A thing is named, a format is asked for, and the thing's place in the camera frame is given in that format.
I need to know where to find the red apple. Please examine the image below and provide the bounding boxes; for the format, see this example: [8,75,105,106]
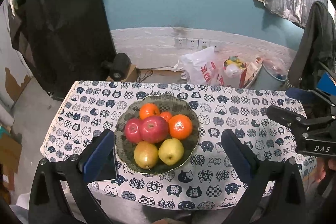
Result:
[141,116,169,144]
[124,118,143,144]

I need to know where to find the yellow green pear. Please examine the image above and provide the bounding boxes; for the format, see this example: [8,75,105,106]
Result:
[134,141,159,170]

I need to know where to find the large orange front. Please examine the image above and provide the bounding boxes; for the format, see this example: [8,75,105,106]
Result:
[139,103,160,120]

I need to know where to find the small orange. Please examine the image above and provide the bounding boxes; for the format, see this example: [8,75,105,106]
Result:
[159,111,173,122]

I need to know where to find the green glass plate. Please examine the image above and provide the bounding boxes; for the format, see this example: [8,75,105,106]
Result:
[115,94,200,176]

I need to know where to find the right hand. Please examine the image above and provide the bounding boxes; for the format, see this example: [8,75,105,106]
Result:
[314,157,336,182]

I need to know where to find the blue chair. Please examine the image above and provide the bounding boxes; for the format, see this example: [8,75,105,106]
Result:
[317,72,336,96]

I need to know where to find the grey hanging jacket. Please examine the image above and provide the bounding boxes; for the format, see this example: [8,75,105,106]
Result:
[286,1,335,90]

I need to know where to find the grey blue waste bin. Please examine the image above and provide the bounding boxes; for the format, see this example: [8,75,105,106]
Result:
[250,62,287,90]

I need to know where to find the white paper packages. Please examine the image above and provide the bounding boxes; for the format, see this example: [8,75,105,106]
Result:
[239,56,264,89]

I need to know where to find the black speaker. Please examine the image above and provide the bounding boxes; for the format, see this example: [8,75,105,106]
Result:
[102,53,131,80]

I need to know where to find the red paper bag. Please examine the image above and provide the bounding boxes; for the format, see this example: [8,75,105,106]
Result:
[223,56,247,88]

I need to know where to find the white plastic bag red print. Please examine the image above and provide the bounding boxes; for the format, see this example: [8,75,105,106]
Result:
[173,47,223,86]

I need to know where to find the black hanging cloth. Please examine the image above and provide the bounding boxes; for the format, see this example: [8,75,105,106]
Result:
[9,0,116,100]

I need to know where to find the white wall sockets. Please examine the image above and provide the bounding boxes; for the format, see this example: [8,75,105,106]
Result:
[174,38,224,51]

